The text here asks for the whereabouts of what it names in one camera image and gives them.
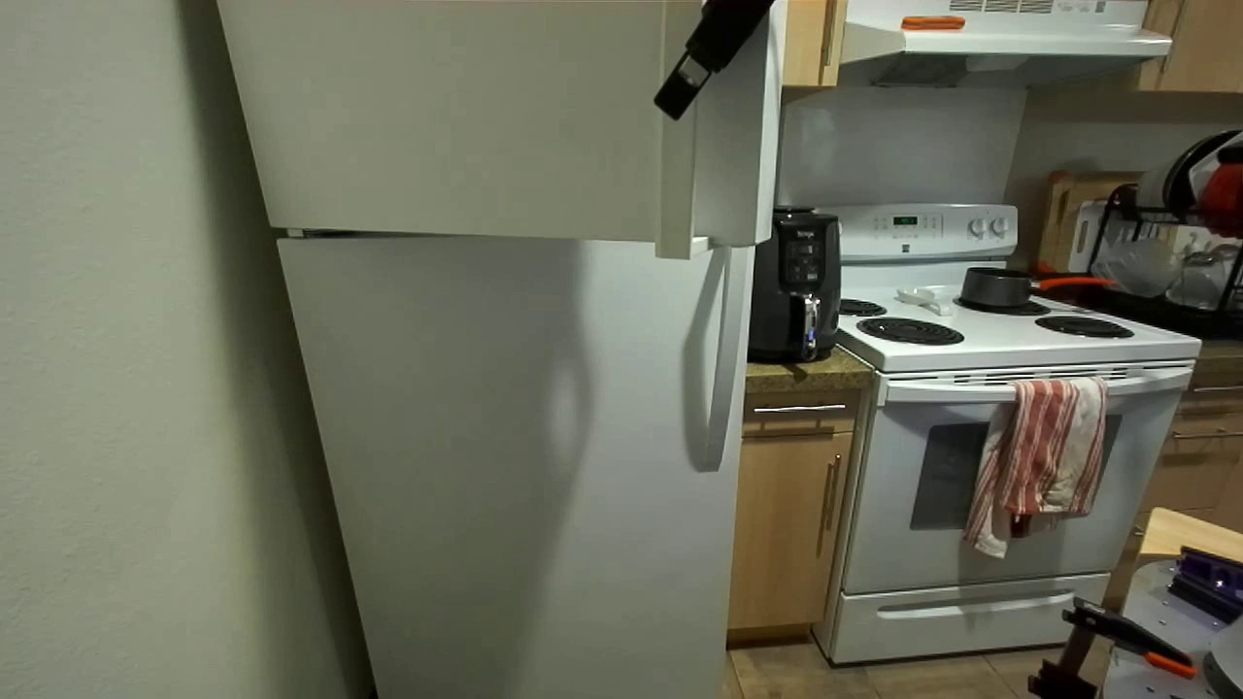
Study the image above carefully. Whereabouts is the white spoon rest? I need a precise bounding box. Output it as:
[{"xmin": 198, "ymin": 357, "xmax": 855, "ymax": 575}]
[{"xmin": 892, "ymin": 281, "xmax": 962, "ymax": 320}]

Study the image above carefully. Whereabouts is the black pot red handle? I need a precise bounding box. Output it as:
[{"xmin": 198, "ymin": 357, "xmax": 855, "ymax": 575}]
[{"xmin": 955, "ymin": 265, "xmax": 1117, "ymax": 320}]

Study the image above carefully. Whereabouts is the wooden upper cabinet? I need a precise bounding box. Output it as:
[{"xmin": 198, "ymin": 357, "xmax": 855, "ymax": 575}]
[
  {"xmin": 1139, "ymin": 0, "xmax": 1243, "ymax": 98},
  {"xmin": 778, "ymin": 0, "xmax": 845, "ymax": 93}
]

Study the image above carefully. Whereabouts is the large black coil burner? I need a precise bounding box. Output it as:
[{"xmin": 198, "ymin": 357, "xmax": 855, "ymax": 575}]
[
  {"xmin": 855, "ymin": 309, "xmax": 971, "ymax": 351},
  {"xmin": 1034, "ymin": 309, "xmax": 1139, "ymax": 344}
]

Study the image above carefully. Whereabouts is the tan wooden cutting board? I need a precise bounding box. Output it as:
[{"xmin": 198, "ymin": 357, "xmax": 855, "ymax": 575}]
[{"xmin": 1034, "ymin": 167, "xmax": 1146, "ymax": 277}]

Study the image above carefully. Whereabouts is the white fridge main door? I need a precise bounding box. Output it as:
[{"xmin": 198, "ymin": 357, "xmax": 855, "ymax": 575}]
[{"xmin": 273, "ymin": 229, "xmax": 758, "ymax": 699}]

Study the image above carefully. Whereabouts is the white electric stove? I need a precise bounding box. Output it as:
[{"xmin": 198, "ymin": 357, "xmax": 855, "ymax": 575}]
[{"xmin": 811, "ymin": 199, "xmax": 1209, "ymax": 671}]

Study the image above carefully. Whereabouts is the purple block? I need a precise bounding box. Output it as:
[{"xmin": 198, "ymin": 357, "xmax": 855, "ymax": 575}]
[{"xmin": 1168, "ymin": 541, "xmax": 1243, "ymax": 628}]

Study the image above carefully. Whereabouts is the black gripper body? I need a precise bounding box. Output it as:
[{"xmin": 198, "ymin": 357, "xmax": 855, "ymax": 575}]
[{"xmin": 686, "ymin": 0, "xmax": 778, "ymax": 69}]

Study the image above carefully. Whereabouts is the white fridge freezer door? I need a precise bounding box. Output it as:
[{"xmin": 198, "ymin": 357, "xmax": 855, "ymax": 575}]
[{"xmin": 208, "ymin": 0, "xmax": 784, "ymax": 265}]

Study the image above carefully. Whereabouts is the red black round object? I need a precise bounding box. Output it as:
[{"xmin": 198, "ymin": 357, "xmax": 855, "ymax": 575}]
[{"xmin": 1161, "ymin": 123, "xmax": 1243, "ymax": 246}]

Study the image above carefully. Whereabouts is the wooden base cabinet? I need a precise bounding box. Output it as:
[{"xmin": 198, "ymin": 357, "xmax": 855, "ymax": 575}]
[
  {"xmin": 1151, "ymin": 342, "xmax": 1243, "ymax": 537},
  {"xmin": 727, "ymin": 382, "xmax": 875, "ymax": 649}
]

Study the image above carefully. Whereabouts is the black orange clamp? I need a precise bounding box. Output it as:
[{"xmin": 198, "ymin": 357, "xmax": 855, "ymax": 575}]
[{"xmin": 1061, "ymin": 593, "xmax": 1204, "ymax": 682}]

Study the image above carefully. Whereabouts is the red white striped towel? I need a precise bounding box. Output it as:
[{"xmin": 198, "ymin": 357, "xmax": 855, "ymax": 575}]
[{"xmin": 962, "ymin": 372, "xmax": 1113, "ymax": 563}]

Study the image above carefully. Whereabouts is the translucent white container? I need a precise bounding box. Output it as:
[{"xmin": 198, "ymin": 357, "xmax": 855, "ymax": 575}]
[{"xmin": 1099, "ymin": 220, "xmax": 1217, "ymax": 302}]

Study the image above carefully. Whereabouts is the silver drawer handle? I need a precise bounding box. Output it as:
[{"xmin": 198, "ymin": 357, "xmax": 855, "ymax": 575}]
[{"xmin": 749, "ymin": 401, "xmax": 855, "ymax": 422}]

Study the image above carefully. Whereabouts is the black wire dish rack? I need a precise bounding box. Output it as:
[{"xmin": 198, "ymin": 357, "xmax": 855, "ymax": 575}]
[{"xmin": 1063, "ymin": 185, "xmax": 1243, "ymax": 344}]

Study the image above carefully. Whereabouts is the speckled granite countertop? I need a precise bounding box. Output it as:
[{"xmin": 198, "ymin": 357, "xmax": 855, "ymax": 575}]
[{"xmin": 744, "ymin": 344, "xmax": 878, "ymax": 401}]

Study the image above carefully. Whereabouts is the black air fryer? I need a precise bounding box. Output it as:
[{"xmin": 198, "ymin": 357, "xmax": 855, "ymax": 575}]
[{"xmin": 749, "ymin": 207, "xmax": 845, "ymax": 365}]

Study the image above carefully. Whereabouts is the white range hood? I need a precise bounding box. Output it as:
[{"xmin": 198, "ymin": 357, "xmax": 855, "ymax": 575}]
[{"xmin": 840, "ymin": 0, "xmax": 1177, "ymax": 69}]

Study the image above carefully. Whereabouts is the silver cabinet door handle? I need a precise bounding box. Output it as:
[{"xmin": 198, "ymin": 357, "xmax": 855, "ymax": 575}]
[{"xmin": 815, "ymin": 453, "xmax": 845, "ymax": 560}]

